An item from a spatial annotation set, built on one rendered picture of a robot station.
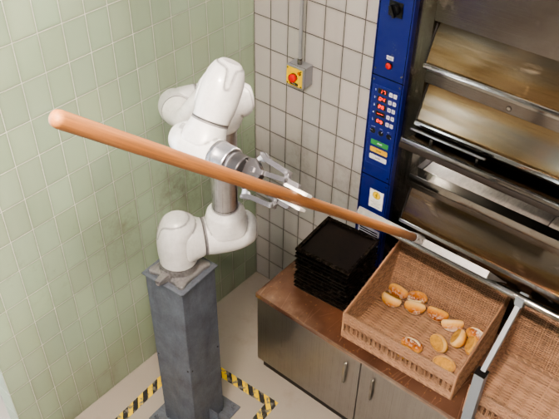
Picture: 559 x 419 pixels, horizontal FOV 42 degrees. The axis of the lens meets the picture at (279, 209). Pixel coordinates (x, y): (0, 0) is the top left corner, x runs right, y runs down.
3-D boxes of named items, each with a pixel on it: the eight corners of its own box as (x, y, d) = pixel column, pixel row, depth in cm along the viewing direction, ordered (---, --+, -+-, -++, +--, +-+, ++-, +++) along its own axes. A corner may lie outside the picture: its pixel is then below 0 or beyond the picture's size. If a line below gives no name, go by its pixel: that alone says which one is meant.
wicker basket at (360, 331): (394, 275, 350) (402, 233, 332) (502, 332, 323) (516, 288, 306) (338, 336, 320) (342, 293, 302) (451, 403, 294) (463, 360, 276)
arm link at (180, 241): (155, 248, 292) (150, 206, 278) (200, 240, 296) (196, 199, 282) (161, 275, 280) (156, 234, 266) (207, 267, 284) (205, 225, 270)
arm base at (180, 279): (140, 277, 288) (139, 267, 284) (178, 247, 302) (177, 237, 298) (175, 297, 280) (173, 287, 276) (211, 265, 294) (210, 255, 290)
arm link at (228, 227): (200, 237, 295) (251, 228, 300) (207, 264, 284) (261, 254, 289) (188, 73, 245) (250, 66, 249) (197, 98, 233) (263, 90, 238)
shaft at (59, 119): (54, 130, 106) (62, 111, 105) (42, 122, 107) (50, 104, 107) (414, 242, 255) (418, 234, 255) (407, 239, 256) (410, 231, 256)
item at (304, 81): (294, 77, 331) (295, 57, 324) (312, 84, 326) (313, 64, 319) (284, 83, 326) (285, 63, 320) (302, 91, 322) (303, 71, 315)
